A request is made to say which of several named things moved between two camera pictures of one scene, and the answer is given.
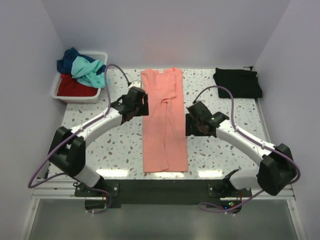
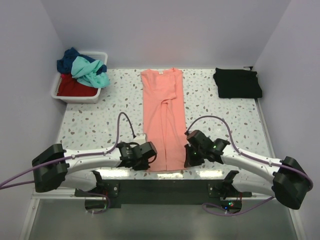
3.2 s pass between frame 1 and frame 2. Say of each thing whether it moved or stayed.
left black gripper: moved
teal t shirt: stayed
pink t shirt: stayed
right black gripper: moved
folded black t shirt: stayed
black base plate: stayed
